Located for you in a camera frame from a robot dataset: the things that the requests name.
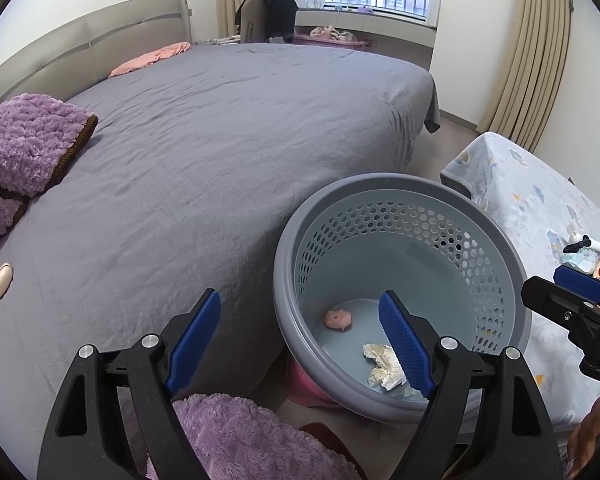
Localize bed with grey sheet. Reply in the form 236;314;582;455
0;42;442;480

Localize pink plastic tub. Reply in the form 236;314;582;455
294;34;369;52

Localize grey padded headboard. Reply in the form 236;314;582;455
0;0;194;111

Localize crumpled white paper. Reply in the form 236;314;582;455
362;342;410;392

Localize grey perforated plastic basket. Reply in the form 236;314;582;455
272;173;533;423

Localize light blue wet wipe packet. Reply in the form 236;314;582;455
560;249;600;276

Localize pile of light clothes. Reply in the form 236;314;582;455
310;25;357;43

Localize pink pillow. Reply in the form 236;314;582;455
109;42;192;78

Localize person's right hand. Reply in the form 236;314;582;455
567;392;600;480

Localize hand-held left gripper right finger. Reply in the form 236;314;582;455
378;290;565;480

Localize small black and white object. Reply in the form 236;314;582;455
564;234;600;256

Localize purple fleece clothing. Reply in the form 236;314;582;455
145;394;363;480

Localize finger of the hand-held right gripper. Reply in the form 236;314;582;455
521;275;600;333
553;265;600;308

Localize purple blanket with brown trim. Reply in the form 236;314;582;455
0;93;99;261

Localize beige chair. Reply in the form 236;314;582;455
235;0;276;43

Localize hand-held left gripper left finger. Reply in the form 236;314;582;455
36;288;222;480

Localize small pink crumpled item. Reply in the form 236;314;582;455
324;309;354;332

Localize pink plastic stool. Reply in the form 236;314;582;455
285;360;342;409

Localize light blue printed blanket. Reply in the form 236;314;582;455
440;132;600;436

